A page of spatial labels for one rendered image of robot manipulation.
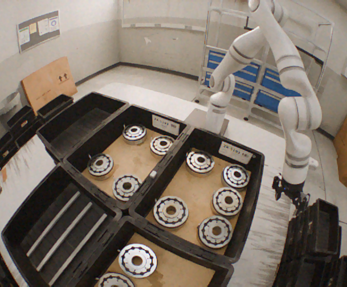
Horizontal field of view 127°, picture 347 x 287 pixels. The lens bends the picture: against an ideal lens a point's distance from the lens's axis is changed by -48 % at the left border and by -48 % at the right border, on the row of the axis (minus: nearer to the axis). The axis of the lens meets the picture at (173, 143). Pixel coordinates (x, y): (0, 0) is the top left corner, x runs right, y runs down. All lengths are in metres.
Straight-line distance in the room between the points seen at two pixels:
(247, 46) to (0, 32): 3.25
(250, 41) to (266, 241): 0.75
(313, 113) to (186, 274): 0.48
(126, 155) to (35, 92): 2.72
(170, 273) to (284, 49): 0.61
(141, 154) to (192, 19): 2.96
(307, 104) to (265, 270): 0.60
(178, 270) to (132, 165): 0.39
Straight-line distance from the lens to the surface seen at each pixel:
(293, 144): 0.37
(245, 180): 0.60
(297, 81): 0.37
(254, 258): 0.70
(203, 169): 0.57
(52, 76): 3.30
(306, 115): 0.34
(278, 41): 0.41
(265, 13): 0.46
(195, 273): 0.49
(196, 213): 0.52
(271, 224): 0.78
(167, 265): 0.48
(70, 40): 3.63
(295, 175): 0.42
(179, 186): 0.56
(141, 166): 0.60
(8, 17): 3.32
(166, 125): 0.67
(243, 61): 0.60
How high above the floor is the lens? 1.31
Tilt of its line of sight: 45 degrees down
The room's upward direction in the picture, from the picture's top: 4 degrees clockwise
